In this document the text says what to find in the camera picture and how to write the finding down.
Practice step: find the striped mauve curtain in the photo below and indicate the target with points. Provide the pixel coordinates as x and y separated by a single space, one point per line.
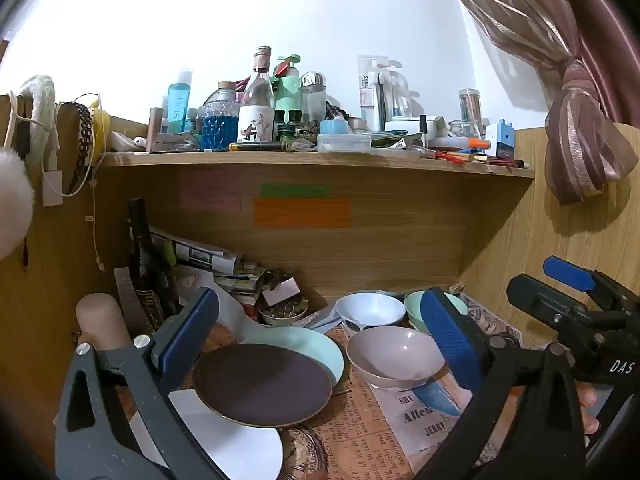
575 85

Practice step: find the brown printed paper sheet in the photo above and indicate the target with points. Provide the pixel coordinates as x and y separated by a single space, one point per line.
360 435

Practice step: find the white card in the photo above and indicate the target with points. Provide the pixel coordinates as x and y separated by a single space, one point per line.
281 291

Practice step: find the person's right hand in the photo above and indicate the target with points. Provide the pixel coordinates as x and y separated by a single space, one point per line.
587 402

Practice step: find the brown tube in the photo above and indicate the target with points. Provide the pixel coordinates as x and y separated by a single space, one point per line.
154 130

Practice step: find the small bowl of shells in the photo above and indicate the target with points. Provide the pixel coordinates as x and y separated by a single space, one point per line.
282 312

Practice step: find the green pump bottle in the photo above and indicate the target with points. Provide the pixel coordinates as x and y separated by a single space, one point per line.
287 92

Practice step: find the white mug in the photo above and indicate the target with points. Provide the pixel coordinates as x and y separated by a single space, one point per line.
102 317

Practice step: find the stack of books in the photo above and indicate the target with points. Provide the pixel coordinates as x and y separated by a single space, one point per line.
245 285

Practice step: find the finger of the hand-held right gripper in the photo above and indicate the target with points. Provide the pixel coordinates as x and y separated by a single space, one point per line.
570 272
537 297

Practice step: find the white fluffy headband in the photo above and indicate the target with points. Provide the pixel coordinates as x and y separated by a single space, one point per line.
42 105

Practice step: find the white fluffy pompom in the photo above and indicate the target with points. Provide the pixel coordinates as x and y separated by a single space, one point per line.
12 205

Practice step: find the white box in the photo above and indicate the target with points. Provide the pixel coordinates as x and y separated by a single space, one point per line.
407 127

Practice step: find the pale pink bowl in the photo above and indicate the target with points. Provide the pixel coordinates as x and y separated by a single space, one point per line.
395 355

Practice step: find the black and gold pen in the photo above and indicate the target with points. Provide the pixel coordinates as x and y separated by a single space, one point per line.
255 146

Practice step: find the wooden shelf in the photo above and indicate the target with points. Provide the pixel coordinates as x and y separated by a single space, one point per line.
310 164

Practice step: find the yellow hair accessory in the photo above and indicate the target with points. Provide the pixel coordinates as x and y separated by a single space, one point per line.
101 127

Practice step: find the small glass jar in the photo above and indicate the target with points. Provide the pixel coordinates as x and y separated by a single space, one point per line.
462 129

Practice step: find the tall blue liquid bottle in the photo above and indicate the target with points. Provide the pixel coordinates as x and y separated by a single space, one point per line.
179 102

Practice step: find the white paper sheet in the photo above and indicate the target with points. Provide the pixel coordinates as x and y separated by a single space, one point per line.
230 310

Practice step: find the orange marker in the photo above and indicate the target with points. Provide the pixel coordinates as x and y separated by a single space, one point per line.
472 143

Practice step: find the clear plastic box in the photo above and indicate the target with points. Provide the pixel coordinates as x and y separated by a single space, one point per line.
344 142

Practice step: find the mint green bowl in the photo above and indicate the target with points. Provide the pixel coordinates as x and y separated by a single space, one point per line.
414 310

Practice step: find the green sticky note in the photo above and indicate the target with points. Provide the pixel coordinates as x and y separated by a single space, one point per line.
295 191

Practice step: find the clear bottle with silver cap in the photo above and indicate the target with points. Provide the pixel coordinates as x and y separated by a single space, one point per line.
313 97

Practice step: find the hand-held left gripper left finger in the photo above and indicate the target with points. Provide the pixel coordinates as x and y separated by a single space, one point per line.
192 330

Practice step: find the toothbrush package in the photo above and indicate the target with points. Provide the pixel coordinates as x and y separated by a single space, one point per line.
380 90

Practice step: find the black lace headband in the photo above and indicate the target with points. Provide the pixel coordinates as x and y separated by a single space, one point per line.
85 130

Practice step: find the dark wine bottle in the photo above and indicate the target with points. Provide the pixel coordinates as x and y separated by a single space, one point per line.
142 260

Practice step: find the pink sticky note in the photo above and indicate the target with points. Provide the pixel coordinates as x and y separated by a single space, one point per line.
210 189

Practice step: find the white bowl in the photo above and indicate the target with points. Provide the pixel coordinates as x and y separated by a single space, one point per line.
370 310

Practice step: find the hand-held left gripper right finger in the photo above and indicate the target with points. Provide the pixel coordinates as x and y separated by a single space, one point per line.
450 340

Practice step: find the clear jar of sticks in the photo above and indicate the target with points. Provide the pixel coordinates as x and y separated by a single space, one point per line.
471 110

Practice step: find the colourful printed newspaper sheet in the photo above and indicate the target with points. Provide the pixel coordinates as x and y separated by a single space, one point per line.
425 425

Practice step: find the blue pencil sharpener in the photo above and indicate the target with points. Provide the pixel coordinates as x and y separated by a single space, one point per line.
500 141

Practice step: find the orange sticky note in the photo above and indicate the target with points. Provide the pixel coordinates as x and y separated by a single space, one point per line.
302 212

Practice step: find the faceted blue glass bottle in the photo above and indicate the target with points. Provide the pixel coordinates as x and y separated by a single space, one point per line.
220 127

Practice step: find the white hanging tag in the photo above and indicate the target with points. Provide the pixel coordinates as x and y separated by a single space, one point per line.
52 187

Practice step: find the mint green plate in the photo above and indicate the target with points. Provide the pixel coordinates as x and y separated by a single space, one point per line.
310 347

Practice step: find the clear bottle with cartoon label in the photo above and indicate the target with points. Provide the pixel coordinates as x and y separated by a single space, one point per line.
257 105

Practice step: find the white plate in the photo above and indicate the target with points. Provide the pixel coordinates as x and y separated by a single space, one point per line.
240 450

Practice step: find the dark brown plate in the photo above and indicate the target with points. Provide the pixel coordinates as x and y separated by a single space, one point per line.
260 385

